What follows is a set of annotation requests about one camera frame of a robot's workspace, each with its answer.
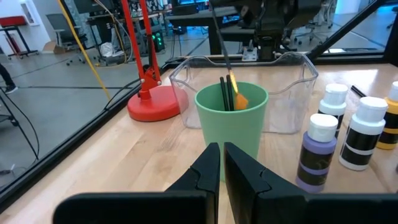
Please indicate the purple paint bottle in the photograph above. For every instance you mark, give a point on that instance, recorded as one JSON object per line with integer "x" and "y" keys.
{"x": 317, "y": 149}

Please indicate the black desk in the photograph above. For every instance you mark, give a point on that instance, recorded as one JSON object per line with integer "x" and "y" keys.
{"x": 199, "y": 18}

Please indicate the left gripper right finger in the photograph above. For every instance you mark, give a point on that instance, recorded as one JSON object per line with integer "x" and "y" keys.
{"x": 264, "y": 205}

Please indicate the clear plastic bin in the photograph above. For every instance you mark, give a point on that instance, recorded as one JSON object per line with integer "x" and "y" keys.
{"x": 286, "y": 105}

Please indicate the grey office chair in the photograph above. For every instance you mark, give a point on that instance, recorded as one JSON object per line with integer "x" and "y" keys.
{"x": 65, "y": 31}

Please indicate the yellow paint bottle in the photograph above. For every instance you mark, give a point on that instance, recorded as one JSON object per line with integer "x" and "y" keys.
{"x": 388, "y": 124}

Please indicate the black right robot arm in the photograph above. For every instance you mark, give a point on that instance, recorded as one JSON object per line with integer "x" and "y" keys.
{"x": 270, "y": 25}

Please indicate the red topped black cart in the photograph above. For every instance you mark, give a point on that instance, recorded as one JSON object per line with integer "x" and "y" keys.
{"x": 12, "y": 21}

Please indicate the cardboard box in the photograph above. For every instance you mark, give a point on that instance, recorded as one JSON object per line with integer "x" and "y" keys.
{"x": 49, "y": 46}

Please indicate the black computer tower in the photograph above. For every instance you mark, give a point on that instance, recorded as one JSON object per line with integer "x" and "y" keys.
{"x": 158, "y": 40}

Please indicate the white wall box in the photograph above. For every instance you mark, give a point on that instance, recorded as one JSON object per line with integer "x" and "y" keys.
{"x": 29, "y": 12}

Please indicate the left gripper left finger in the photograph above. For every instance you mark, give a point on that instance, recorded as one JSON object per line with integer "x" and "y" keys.
{"x": 192, "y": 205}

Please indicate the white plastic bag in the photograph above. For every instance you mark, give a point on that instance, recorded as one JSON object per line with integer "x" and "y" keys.
{"x": 109, "y": 49}

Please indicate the white paint bottle black label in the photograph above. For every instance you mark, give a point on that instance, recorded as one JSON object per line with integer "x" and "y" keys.
{"x": 362, "y": 137}
{"x": 332, "y": 102}

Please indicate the person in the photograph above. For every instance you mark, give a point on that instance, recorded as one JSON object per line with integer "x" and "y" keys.
{"x": 6, "y": 77}

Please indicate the green plastic cup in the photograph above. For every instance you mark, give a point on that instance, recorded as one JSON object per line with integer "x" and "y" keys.
{"x": 230, "y": 130}

